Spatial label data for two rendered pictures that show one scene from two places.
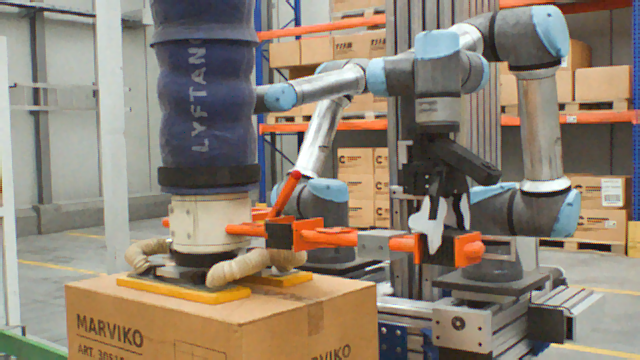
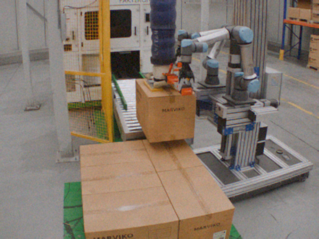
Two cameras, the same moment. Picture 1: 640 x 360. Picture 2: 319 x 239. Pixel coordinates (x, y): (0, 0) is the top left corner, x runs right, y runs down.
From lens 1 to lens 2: 1.39 m
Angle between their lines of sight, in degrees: 38
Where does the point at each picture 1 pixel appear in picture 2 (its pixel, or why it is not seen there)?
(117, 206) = not seen: hidden behind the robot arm
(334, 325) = (179, 102)
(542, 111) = (244, 56)
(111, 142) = (203, 27)
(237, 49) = (166, 31)
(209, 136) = (158, 51)
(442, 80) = (183, 52)
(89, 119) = (224, 8)
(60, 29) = not seen: outside the picture
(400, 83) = not seen: hidden behind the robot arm
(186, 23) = (154, 24)
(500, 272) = (236, 98)
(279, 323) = (160, 99)
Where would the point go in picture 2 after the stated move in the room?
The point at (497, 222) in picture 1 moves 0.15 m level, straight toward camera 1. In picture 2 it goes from (237, 83) to (227, 86)
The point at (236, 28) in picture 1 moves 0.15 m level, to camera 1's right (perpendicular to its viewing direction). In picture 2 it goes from (166, 26) to (181, 27)
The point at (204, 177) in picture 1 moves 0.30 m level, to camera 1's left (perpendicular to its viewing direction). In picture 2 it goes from (156, 61) to (129, 57)
